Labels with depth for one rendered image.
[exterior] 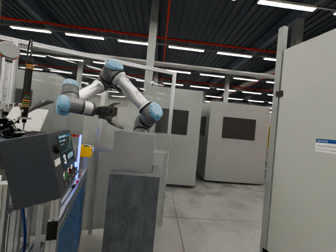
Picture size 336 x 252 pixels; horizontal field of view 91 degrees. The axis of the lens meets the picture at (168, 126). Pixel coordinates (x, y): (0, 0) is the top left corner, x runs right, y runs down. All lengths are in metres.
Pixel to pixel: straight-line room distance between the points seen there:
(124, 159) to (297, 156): 1.18
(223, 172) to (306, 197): 3.33
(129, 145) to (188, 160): 2.83
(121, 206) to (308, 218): 1.18
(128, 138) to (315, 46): 1.38
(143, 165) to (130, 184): 0.14
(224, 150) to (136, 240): 3.68
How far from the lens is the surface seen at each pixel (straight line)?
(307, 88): 1.49
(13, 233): 2.06
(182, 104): 3.76
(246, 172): 4.92
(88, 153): 1.61
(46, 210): 2.37
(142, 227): 1.17
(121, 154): 1.10
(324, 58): 1.50
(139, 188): 1.07
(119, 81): 1.22
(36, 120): 1.82
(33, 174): 0.59
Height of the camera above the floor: 1.30
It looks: 1 degrees up
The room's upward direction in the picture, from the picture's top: 5 degrees clockwise
